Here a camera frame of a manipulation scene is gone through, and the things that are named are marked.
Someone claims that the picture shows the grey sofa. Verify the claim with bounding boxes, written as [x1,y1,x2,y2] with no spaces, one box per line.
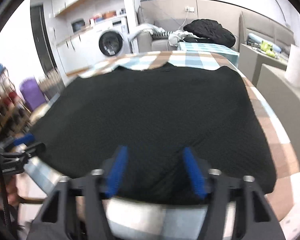
[137,2,186,52]

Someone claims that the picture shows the wall power socket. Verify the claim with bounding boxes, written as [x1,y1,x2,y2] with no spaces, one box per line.
[185,6,195,12]

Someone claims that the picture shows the black quilted jacket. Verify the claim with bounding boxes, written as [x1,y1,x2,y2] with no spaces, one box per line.
[183,19,236,48]

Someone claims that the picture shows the shoe rack with shoes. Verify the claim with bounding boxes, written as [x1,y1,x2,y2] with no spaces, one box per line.
[0,64,30,141]

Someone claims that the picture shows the yellow green toy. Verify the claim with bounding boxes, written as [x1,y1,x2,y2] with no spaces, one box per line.
[260,41,276,58]

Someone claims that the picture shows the plaid bed cover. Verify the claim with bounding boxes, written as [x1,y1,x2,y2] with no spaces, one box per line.
[22,49,300,240]

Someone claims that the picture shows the white kitchen cabinet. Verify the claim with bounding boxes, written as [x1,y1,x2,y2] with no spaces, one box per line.
[55,27,103,78]

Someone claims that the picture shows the white paper towel roll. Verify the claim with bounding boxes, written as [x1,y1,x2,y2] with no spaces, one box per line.
[284,44,300,88]

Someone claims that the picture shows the white washing machine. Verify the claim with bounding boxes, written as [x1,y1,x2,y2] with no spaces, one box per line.
[98,16,131,57]

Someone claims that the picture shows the purple bag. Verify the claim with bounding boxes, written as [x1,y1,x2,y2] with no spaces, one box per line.
[20,78,46,111]

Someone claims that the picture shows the black knit sweater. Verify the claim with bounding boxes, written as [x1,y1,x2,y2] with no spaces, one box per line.
[31,63,276,205]

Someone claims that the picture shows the grey nightstand cabinet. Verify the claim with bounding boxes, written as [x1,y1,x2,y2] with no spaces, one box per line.
[238,43,291,88]

